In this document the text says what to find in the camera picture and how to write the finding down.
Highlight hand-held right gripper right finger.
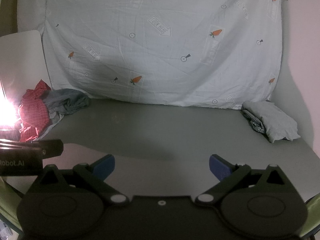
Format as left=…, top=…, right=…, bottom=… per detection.
left=195, top=154, right=292, bottom=207

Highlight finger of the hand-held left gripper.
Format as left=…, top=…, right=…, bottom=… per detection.
left=0, top=139, right=64, bottom=158

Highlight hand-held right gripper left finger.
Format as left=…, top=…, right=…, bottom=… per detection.
left=34, top=154, right=130, bottom=207

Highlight red checked garment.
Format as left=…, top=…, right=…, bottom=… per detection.
left=18, top=79, right=52, bottom=143

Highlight light green cloth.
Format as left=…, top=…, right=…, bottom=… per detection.
left=0, top=176, right=25, bottom=233
left=299, top=194, right=320, bottom=239

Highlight grey-blue crumpled garment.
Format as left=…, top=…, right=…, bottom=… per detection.
left=37, top=88, right=90, bottom=141

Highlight folded dark checked garment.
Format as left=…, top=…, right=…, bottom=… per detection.
left=241, top=109, right=266, bottom=133

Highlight folded grey garment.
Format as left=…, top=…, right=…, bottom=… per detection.
left=241, top=100, right=301, bottom=143

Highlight white rounded board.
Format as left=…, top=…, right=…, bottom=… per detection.
left=0, top=30, right=52, bottom=133

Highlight carrot printed white quilt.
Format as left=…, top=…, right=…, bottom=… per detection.
left=37, top=0, right=283, bottom=110

